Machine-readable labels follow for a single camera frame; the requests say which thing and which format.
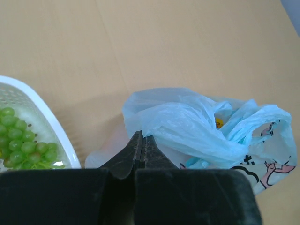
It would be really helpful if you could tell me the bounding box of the green grape bunch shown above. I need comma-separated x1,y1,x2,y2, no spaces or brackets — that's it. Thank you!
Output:
0,107,65,171

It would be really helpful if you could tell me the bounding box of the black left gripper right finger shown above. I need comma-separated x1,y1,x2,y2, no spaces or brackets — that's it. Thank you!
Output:
134,136,263,225

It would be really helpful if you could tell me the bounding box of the white perforated plastic basket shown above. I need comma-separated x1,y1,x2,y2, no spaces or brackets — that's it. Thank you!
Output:
0,76,81,169

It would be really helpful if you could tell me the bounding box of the light blue printed plastic bag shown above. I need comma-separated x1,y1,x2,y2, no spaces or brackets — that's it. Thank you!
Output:
85,88,298,194

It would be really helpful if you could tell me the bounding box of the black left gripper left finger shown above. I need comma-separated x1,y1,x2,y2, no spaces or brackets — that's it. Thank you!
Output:
0,131,143,225

